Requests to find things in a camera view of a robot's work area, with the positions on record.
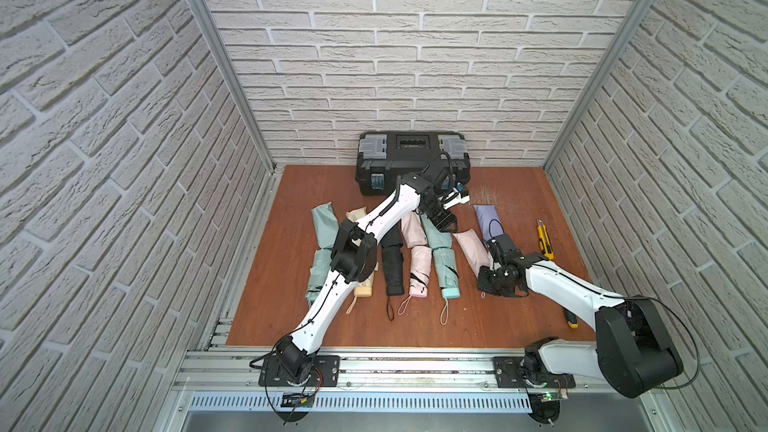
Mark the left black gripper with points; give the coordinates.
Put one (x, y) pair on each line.
(438, 216)

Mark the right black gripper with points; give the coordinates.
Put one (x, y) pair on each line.
(483, 284)

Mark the light pink sleeved umbrella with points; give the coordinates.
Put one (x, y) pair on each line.
(474, 251)

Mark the black umbrella sleeve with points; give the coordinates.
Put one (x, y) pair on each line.
(392, 238)

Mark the mint green sleeved umbrella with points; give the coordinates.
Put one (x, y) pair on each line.
(448, 279)

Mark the black sleeved umbrella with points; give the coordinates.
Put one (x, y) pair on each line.
(392, 258)

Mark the cream umbrella sleeve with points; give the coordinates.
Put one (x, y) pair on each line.
(356, 215)

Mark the cream sleeved umbrella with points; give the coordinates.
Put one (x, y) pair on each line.
(363, 290)

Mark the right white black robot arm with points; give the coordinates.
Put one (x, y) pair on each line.
(632, 350)

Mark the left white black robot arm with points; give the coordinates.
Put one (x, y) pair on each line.
(353, 259)

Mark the yellow utility knife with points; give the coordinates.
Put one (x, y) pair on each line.
(545, 245)

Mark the lavender sleeved umbrella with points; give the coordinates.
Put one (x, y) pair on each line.
(489, 222)

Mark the black plastic toolbox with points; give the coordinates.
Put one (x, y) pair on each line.
(384, 155)

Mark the yellow black screwdriver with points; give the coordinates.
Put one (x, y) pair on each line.
(571, 320)

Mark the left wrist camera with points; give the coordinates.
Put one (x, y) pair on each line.
(451, 181)

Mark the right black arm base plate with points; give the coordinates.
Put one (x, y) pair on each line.
(510, 373)

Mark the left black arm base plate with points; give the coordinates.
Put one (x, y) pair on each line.
(324, 372)

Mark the aluminium mounting rail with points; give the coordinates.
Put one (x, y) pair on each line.
(412, 380)

